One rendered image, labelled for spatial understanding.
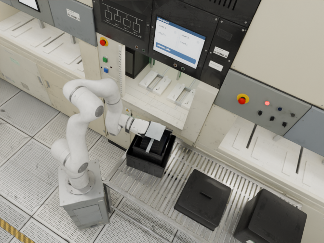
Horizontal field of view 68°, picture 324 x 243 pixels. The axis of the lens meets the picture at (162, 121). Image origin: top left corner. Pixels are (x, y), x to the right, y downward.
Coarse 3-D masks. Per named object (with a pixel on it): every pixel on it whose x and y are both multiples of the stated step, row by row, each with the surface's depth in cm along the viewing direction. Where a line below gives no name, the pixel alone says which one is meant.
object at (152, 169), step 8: (136, 136) 176; (128, 152) 167; (168, 152) 184; (128, 160) 167; (136, 160) 162; (136, 168) 173; (144, 168) 169; (152, 168) 164; (160, 168) 160; (160, 176) 170
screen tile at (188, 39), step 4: (180, 36) 128; (184, 36) 127; (188, 36) 126; (184, 40) 129; (188, 40) 127; (192, 40) 126; (200, 40) 124; (180, 44) 132; (192, 44) 128; (196, 44) 127; (200, 44) 125; (180, 48) 133; (184, 48) 132; (188, 48) 131; (196, 48) 128; (184, 52) 134; (188, 52) 133; (192, 52) 131; (196, 52) 130; (196, 56) 132
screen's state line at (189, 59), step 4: (156, 44) 140; (160, 44) 138; (160, 48) 140; (164, 48) 139; (168, 48) 137; (168, 52) 139; (172, 52) 138; (176, 52) 136; (180, 56) 137; (184, 56) 136; (188, 56) 135; (188, 60) 136; (192, 60) 135
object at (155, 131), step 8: (152, 128) 154; (160, 128) 155; (152, 136) 150; (160, 136) 151; (168, 136) 172; (136, 144) 164; (168, 144) 177; (136, 152) 161; (144, 152) 157; (144, 160) 165; (152, 160) 161; (160, 160) 158
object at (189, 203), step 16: (192, 176) 165; (208, 176) 167; (192, 192) 159; (208, 192) 160; (224, 192) 161; (176, 208) 159; (192, 208) 153; (208, 208) 154; (224, 208) 155; (208, 224) 152
